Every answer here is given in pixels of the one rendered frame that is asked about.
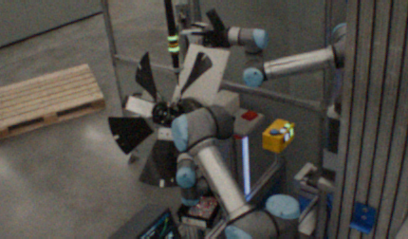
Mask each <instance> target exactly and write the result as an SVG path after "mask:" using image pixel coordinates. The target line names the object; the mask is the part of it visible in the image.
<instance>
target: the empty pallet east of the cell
mask: <svg viewBox="0 0 408 239"><path fill-rule="evenodd" d="M85 103H91V107H90V108H87V109H83V110H80V111H78V112H73V113H70V114H68V115H63V116H60V117H58V116H57V114H56V112H60V111H62V110H65V109H69V108H72V107H75V106H80V105H83V104H85ZM105 108H106V106H105V103H104V97H103V95H102V92H101V90H100V88H99V87H98V84H97V83H96V80H95V79H94V77H93V74H92V73H91V70H90V68H89V66H88V65H87V64H84V65H81V66H75V67H72V68H69V69H65V70H62V71H59V72H56V73H50V74H48V75H45V76H42V77H37V78H34V79H31V80H26V81H23V82H21V83H14V84H12V85H6V86H4V87H1V88H0V139H3V138H9V137H12V136H14V135H19V134H21V133H26V132H28V131H30V130H35V129H37V128H41V127H43V126H46V125H50V124H53V123H58V122H61V121H64V120H71V119H73V118H77V117H79V116H82V115H87V114H89V113H92V112H97V111H100V110H103V109H105ZM40 117H43V118H44V120H43V121H42V122H37V123H34V124H32V125H28V126H26V127H23V128H19V129H16V130H10V129H9V126H11V125H15V124H17V123H19V122H25V121H27V120H33V119H36V118H40Z"/></svg>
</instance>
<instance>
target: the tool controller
mask: <svg viewBox="0 0 408 239"><path fill-rule="evenodd" d="M107 239H182V237H181V235H180V233H179V230H178V228H177V226H176V222H175V220H174V217H173V215H172V214H171V210H170V208H169V207H167V206H160V205H157V204H154V203H148V204H146V205H145V206H144V207H143V208H142V209H141V210H139V211H138V212H137V213H136V214H135V215H133V217H131V218H130V219H129V220H128V221H126V222H125V224H123V226H121V227H120V228H119V229H118V230H116V232H114V233H113V234H112V235H111V236H109V238H107Z"/></svg>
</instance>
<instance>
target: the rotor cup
mask: <svg viewBox="0 0 408 239"><path fill-rule="evenodd" d="M159 111H162V115H160V114H159ZM181 115H187V111H186V109H185V108H184V106H183V105H181V104H179V103H178V104H177V106H175V103H174V102H172V104H170V103H169V102H166V101H159V102H157V103H155V104H154V106H153V108H152V109H151V119H152V121H153V122H154V123H156V124H157V125H159V126H160V125H162V126H165V127H169V128H172V123H173V121H174V120H175V119H176V118H179V117H180V116H181ZM171 116H174V118H172V117H171Z"/></svg>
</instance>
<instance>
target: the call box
mask: <svg viewBox="0 0 408 239"><path fill-rule="evenodd" d="M288 123H289V121H286V120H281V119H277V120H276V121H275V122H274V123H273V124H272V125H271V126H270V127H269V128H268V129H267V130H266V131H265V132H264V133H263V148H264V149H267V150H271V151H272V152H275V153H281V152H282V151H283V149H285V148H286V146H287V145H288V144H289V143H290V141H291V140H293V138H294V132H293V135H291V136H290V138H288V140H286V142H285V143H284V144H283V138H285V137H286V135H287V134H288V132H290V130H291V129H292V128H293V126H294V123H292V124H291V125H290V126H289V127H288V128H287V129H286V131H285V132H281V129H283V127H284V126H286V124H288ZM271 129H278V134H279V133H280V132H281V133H283V135H282V136H280V135H272V134H271V133H270V130H271Z"/></svg>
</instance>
